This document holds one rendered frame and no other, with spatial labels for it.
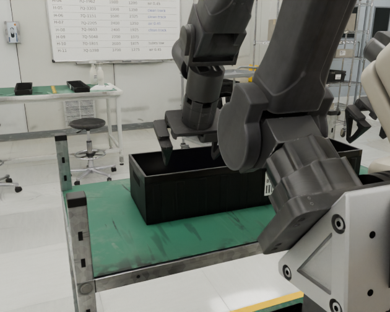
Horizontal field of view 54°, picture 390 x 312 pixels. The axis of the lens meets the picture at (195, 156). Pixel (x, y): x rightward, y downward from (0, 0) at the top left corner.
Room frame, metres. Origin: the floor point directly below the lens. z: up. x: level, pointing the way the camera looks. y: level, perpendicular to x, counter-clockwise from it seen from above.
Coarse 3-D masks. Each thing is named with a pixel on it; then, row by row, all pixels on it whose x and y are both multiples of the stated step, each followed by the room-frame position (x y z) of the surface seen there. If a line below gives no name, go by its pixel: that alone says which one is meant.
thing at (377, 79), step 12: (384, 48) 0.43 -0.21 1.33; (384, 60) 0.42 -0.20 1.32; (372, 72) 0.44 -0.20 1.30; (384, 72) 0.42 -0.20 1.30; (372, 84) 0.43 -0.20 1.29; (384, 84) 0.42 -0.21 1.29; (372, 96) 0.43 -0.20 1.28; (384, 96) 0.42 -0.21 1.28; (384, 108) 0.41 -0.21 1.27; (384, 120) 0.41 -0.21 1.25
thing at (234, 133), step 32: (288, 0) 0.37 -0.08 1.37; (320, 0) 0.33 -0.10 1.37; (352, 0) 0.34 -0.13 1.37; (288, 32) 0.36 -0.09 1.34; (320, 32) 0.35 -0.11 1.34; (288, 64) 0.36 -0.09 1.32; (320, 64) 0.36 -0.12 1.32; (256, 96) 0.38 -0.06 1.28; (288, 96) 0.37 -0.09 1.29; (320, 96) 0.38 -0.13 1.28; (224, 128) 0.42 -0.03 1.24; (256, 128) 0.38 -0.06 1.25; (320, 128) 0.40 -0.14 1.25; (224, 160) 0.42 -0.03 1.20; (256, 160) 0.38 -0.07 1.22
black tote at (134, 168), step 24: (336, 144) 1.02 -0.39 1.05; (144, 168) 0.90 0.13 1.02; (168, 168) 0.93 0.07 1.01; (192, 168) 0.95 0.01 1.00; (216, 168) 0.79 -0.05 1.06; (264, 168) 0.83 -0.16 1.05; (144, 192) 0.74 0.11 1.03; (168, 192) 0.75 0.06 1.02; (192, 192) 0.77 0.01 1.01; (216, 192) 0.79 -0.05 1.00; (240, 192) 0.81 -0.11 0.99; (264, 192) 0.84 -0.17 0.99; (144, 216) 0.75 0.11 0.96; (168, 216) 0.75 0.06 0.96; (192, 216) 0.77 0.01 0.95
